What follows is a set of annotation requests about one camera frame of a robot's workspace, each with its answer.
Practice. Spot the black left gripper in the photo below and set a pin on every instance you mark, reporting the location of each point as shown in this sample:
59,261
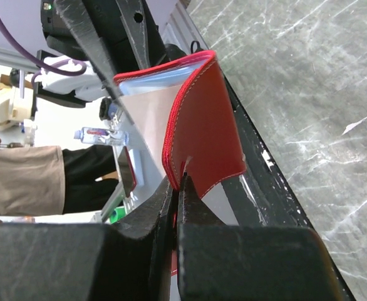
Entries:
120,34

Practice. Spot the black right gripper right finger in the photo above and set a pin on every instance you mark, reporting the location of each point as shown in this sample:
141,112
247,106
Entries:
216,261

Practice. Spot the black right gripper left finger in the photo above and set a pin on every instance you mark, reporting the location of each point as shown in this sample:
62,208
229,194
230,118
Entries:
127,260

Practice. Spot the red leather card holder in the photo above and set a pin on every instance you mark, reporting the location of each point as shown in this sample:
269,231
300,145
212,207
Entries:
187,121

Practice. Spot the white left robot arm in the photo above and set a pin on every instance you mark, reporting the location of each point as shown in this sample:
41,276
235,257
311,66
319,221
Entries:
73,92

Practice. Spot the plastic water bottle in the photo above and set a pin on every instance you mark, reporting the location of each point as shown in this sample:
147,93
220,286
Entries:
97,136

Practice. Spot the person in beige shirt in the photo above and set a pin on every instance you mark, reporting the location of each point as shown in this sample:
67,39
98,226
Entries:
49,180

